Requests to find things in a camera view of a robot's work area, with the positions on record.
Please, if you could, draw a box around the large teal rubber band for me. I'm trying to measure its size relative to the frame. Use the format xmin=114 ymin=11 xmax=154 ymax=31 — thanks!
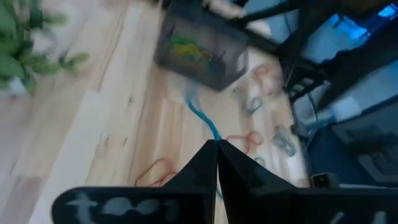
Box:
xmin=232 ymin=88 xmax=264 ymax=115

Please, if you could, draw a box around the red rubber band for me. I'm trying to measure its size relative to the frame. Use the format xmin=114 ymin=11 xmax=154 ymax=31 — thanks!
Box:
xmin=251 ymin=64 xmax=282 ymax=98
xmin=226 ymin=129 xmax=265 ymax=156
xmin=134 ymin=157 xmax=178 ymax=188

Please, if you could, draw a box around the green rubber band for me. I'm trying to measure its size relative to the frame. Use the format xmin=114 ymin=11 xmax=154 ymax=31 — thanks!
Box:
xmin=169 ymin=35 xmax=195 ymax=48

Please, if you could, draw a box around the yellow rubber band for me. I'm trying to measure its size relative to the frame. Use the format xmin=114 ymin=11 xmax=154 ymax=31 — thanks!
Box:
xmin=172 ymin=42 xmax=214 ymax=68

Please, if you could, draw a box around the grey translucent plastic bin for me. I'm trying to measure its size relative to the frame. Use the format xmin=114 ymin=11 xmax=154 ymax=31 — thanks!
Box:
xmin=153 ymin=1 xmax=250 ymax=91

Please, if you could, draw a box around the grey teal rubber band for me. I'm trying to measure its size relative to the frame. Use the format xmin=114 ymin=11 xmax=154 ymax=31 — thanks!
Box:
xmin=272 ymin=125 xmax=299 ymax=157
xmin=252 ymin=156 xmax=267 ymax=168

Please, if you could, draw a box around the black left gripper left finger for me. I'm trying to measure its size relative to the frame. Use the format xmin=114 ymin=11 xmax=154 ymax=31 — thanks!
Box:
xmin=51 ymin=139 xmax=218 ymax=224

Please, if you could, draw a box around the small black camera box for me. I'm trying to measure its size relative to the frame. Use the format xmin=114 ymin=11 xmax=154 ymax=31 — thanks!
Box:
xmin=308 ymin=172 xmax=340 ymax=190

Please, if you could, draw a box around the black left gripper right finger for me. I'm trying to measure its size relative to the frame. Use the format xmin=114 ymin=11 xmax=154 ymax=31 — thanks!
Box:
xmin=216 ymin=139 xmax=398 ymax=224

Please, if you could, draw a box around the green plant in white pot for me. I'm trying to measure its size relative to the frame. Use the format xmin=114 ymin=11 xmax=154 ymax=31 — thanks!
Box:
xmin=0 ymin=0 xmax=91 ymax=96

